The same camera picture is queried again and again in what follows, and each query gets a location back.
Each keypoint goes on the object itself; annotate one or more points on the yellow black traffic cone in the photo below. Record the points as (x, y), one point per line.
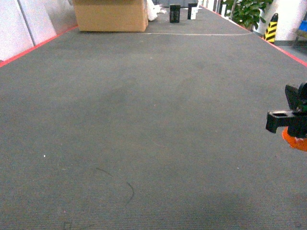
(270, 32)

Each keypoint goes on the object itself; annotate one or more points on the white foam packaging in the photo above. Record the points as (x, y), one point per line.
(154, 10)

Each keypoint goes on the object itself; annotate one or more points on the black and white box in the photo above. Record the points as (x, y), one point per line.
(192, 10)

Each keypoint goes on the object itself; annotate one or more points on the blue storage bin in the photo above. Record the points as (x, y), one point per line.
(303, 26)

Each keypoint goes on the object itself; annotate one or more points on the orange cylindrical cap 4680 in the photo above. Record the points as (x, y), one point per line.
(296, 143)

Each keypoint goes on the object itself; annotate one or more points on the large open cardboard box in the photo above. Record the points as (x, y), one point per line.
(111, 15)

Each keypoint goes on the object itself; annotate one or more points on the black box on table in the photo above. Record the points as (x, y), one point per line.
(174, 15)

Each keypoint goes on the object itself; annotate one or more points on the green potted plant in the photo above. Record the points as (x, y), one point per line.
(246, 13)

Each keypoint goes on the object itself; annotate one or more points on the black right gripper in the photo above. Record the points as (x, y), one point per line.
(295, 119)

